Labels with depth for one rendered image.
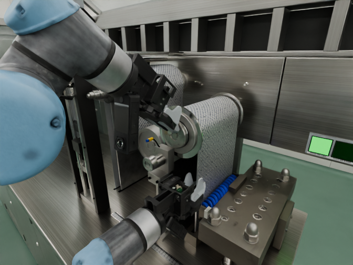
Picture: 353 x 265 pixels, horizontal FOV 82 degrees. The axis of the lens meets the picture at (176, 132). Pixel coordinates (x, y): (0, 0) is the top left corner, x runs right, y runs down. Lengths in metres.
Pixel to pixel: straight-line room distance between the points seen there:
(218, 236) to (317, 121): 0.45
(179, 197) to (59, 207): 0.58
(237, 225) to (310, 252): 1.54
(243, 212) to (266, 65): 0.47
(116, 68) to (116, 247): 0.30
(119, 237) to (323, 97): 0.64
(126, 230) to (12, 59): 0.31
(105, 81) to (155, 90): 0.10
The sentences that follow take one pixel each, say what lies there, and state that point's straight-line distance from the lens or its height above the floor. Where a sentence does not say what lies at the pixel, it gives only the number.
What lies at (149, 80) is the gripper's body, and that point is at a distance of 0.40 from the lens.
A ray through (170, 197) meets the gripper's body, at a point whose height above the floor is 1.16.
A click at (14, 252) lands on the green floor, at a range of 2.23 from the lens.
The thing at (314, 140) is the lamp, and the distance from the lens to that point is 0.76.
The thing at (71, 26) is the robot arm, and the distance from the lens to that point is 0.30.
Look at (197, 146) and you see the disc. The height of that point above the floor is 1.23.
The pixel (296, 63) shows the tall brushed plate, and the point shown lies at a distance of 0.73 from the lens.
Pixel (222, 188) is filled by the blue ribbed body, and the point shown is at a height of 1.04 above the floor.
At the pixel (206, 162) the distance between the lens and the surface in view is 0.59.
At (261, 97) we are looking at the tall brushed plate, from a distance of 0.77.
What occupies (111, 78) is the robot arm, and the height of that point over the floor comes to 1.41.
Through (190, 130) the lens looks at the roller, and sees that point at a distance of 0.51.
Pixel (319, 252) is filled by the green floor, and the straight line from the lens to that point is 2.15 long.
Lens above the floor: 1.45
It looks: 21 degrees down
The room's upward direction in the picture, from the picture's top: straight up
